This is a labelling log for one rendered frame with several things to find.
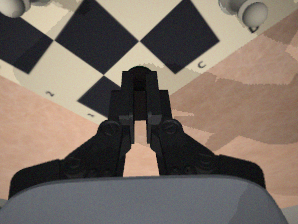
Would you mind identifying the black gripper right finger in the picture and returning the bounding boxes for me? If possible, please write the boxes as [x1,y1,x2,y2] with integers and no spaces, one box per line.
[146,71,266,189]

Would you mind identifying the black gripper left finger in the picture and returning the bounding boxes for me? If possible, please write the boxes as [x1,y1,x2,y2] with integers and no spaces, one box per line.
[8,71,135,200]

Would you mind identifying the black and cream chessboard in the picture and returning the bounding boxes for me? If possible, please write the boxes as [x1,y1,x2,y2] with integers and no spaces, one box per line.
[0,0,298,125]

